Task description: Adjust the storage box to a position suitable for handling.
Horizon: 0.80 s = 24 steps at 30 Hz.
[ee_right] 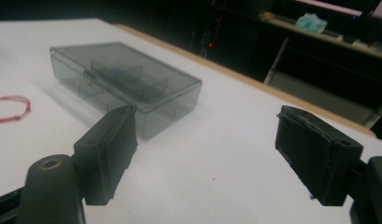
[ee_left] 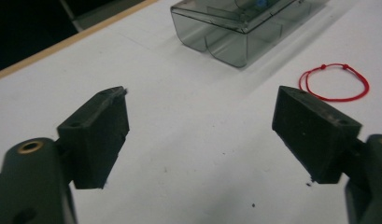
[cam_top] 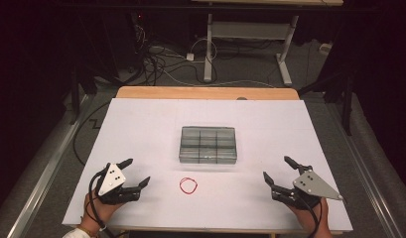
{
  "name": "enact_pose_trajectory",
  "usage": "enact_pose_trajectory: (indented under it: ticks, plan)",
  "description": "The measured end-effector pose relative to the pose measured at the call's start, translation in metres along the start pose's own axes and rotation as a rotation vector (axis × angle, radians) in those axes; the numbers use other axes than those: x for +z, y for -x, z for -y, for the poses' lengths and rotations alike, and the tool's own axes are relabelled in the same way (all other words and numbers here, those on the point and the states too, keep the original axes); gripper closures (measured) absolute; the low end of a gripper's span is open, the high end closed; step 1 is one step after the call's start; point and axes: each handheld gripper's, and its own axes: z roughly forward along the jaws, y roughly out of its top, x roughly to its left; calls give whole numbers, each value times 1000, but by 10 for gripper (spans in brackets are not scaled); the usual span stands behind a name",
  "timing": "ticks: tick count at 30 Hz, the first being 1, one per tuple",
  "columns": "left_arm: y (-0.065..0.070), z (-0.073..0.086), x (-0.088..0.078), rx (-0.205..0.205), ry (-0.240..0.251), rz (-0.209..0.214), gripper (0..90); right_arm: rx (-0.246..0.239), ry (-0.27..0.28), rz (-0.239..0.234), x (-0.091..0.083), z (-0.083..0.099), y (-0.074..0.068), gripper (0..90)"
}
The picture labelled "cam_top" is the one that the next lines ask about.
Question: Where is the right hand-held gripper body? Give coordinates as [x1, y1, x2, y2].
[270, 169, 344, 210]

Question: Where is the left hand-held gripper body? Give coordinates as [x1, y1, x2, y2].
[96, 162, 142, 205]

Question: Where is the red rubber band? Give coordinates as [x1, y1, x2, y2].
[179, 177, 199, 195]

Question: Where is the clear grey compartment box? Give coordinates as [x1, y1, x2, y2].
[178, 125, 238, 166]

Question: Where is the person's right hand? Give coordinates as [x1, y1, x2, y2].
[287, 197, 331, 232]

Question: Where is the person's left hand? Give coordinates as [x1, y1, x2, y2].
[79, 190, 126, 230]

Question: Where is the white sleeve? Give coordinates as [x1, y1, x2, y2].
[62, 227, 91, 238]

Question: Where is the white table sheet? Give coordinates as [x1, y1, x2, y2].
[62, 97, 354, 232]

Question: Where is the black stand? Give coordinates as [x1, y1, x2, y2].
[68, 62, 99, 126]
[297, 68, 357, 137]

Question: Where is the white floor socket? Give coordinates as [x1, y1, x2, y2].
[319, 42, 334, 57]

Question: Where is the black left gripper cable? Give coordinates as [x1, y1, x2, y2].
[87, 162, 116, 238]

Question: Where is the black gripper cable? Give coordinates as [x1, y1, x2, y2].
[87, 162, 116, 238]
[299, 192, 324, 238]

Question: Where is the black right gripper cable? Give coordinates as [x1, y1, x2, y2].
[299, 192, 324, 238]

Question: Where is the long black floor cable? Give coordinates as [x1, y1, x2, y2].
[72, 99, 113, 167]

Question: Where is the gold bracelet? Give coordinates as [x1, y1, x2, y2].
[75, 223, 100, 238]

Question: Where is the grey metal floor rail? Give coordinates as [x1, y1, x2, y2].
[5, 93, 94, 238]
[324, 101, 405, 238]

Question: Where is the tangle of black cables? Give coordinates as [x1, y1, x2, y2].
[129, 19, 221, 87]

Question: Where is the white floor cable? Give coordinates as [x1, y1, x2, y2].
[162, 68, 276, 89]

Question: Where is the white desk frame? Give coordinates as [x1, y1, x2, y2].
[191, 0, 344, 87]

